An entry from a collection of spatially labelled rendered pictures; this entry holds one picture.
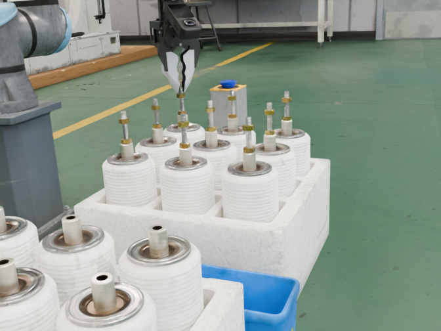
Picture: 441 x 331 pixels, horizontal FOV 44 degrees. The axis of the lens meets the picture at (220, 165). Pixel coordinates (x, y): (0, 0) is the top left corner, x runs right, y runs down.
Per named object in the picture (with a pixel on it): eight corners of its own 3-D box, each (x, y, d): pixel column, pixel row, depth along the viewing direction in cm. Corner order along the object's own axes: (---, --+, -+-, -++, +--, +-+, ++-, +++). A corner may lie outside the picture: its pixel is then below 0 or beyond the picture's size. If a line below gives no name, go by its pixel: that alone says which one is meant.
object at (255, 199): (291, 266, 95) (290, 169, 90) (249, 285, 90) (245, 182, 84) (255, 248, 103) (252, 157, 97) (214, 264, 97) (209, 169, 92)
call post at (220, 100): (214, 210, 139) (209, 90, 130) (224, 200, 146) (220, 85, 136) (241, 213, 137) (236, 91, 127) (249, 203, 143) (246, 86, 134)
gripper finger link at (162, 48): (177, 69, 117) (176, 28, 114) (180, 70, 115) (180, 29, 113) (157, 71, 114) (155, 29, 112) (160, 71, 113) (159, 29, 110)
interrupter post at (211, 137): (218, 145, 106) (218, 129, 105) (217, 148, 104) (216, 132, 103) (206, 146, 107) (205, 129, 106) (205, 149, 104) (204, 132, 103)
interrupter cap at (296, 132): (261, 134, 113) (261, 131, 113) (292, 129, 116) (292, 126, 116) (281, 142, 107) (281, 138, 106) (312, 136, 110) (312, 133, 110)
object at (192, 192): (228, 257, 100) (224, 163, 94) (186, 274, 94) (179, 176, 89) (197, 240, 107) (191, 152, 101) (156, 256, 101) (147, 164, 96)
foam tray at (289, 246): (84, 293, 103) (72, 205, 98) (175, 215, 137) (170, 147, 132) (283, 331, 89) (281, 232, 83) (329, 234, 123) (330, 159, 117)
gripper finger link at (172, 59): (170, 89, 121) (168, 47, 119) (180, 93, 116) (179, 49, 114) (157, 90, 120) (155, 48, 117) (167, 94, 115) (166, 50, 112)
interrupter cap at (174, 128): (190, 134, 115) (190, 131, 115) (159, 132, 118) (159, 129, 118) (206, 126, 122) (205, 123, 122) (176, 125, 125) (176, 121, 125)
